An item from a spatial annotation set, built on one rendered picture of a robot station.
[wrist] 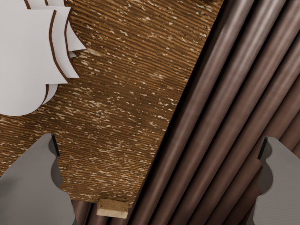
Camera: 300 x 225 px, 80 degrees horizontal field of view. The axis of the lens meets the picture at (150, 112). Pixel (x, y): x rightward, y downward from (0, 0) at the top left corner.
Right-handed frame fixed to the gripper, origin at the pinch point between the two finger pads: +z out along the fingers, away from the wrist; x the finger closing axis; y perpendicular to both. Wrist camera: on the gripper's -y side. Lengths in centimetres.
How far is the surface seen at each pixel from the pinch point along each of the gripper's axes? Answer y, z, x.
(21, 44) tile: -4.2, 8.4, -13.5
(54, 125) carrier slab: 8.1, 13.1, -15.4
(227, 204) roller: 33.6, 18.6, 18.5
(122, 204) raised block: 25.7, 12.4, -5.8
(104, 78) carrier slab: 1.1, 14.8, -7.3
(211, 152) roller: 18.1, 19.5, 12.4
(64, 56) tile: -2.9, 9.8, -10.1
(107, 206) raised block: 24.5, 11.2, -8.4
